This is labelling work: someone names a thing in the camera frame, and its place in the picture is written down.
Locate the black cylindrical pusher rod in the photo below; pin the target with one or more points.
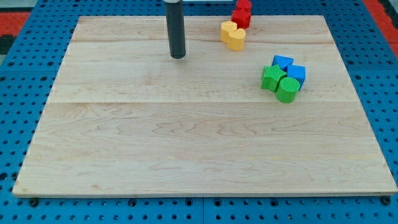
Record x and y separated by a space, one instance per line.
174 15

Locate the blue triangle block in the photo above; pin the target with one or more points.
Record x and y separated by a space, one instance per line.
282 61

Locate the blue cube block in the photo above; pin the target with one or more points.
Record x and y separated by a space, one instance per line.
297 72

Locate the yellow pentagon block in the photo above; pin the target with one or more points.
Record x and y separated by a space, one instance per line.
225 29

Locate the red cylinder block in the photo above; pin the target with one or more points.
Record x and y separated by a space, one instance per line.
245 5

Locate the yellow heart block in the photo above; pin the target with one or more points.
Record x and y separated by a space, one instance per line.
236 39

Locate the red star block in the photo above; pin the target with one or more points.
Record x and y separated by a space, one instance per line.
242 18

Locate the green star block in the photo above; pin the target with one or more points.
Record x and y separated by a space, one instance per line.
271 76

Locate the light wooden board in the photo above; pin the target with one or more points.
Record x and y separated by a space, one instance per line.
125 120

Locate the green cylinder block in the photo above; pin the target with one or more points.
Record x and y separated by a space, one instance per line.
287 90

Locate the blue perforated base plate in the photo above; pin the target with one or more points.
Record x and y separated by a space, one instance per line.
30 66

